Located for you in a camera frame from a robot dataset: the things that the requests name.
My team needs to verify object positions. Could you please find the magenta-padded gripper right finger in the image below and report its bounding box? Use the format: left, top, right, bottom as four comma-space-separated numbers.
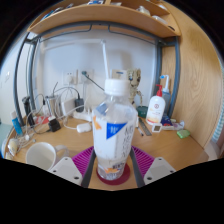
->
128, 145, 177, 188

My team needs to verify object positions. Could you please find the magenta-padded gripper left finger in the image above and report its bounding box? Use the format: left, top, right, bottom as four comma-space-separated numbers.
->
49, 146, 98, 189

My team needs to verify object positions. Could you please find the white ceramic mug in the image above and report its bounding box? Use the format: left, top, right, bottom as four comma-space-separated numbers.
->
25, 141, 71, 172

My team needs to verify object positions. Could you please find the flat round red coaster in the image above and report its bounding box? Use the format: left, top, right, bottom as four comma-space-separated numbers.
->
96, 161, 132, 186

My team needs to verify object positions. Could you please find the small white desk clock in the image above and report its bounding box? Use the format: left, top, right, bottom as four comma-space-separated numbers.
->
151, 123, 164, 134

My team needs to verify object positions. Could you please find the small green block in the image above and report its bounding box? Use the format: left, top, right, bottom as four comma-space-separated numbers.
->
176, 128, 192, 140

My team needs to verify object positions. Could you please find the grey metal ruler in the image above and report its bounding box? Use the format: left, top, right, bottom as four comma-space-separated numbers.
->
137, 117, 153, 137

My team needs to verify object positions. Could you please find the white charger block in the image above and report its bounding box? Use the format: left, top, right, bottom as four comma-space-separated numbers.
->
76, 122, 93, 134

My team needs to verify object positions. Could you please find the white squeeze tube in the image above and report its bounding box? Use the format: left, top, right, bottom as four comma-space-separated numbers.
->
161, 120, 186, 132

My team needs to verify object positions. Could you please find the black charger block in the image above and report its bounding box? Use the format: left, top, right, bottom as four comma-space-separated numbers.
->
47, 116, 62, 133

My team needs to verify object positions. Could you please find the white power strip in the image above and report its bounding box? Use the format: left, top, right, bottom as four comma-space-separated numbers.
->
72, 109, 94, 123

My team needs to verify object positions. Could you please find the small white rounded device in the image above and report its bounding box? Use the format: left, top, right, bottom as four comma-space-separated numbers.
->
6, 137, 20, 158

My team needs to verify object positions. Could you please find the clear white-capped drink bottle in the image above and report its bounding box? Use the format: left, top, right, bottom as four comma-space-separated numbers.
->
91, 78, 139, 182

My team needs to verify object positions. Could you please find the dark green round container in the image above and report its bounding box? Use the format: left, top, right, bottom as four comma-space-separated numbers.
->
136, 105, 149, 119

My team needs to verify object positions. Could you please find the white red-topped pump bottle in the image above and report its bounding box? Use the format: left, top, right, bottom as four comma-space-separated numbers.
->
145, 84, 167, 126

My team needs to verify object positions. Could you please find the silver metal pen cup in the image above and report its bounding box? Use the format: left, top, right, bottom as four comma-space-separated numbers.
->
44, 94, 61, 118

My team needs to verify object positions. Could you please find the blue tube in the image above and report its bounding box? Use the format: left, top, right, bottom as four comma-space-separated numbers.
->
11, 111, 25, 137

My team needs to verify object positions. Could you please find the black plug adapter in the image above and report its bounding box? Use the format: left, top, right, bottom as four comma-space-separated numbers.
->
74, 97, 85, 113

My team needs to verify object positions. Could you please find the black electric shaver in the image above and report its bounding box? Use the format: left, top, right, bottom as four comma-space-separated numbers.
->
21, 96, 36, 127

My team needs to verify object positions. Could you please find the white-nozzled spray bottle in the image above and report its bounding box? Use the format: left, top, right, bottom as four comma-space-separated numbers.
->
159, 74, 172, 108

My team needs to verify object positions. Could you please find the brown tree-creature figurine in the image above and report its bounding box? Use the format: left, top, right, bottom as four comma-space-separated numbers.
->
126, 68, 145, 110

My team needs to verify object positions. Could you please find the white plastic rod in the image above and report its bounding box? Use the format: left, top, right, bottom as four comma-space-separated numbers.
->
100, 40, 111, 81

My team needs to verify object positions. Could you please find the wooden shelf unit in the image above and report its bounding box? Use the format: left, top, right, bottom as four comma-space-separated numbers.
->
27, 0, 182, 40

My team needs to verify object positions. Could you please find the white cable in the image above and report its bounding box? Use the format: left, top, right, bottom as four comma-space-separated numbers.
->
53, 85, 83, 131

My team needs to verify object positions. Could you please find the white wall socket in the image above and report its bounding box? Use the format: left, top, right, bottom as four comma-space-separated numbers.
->
79, 67, 96, 85
111, 68, 128, 81
62, 68, 80, 86

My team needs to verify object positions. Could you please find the dark grey metal desk frame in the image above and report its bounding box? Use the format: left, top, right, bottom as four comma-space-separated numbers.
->
12, 20, 181, 126

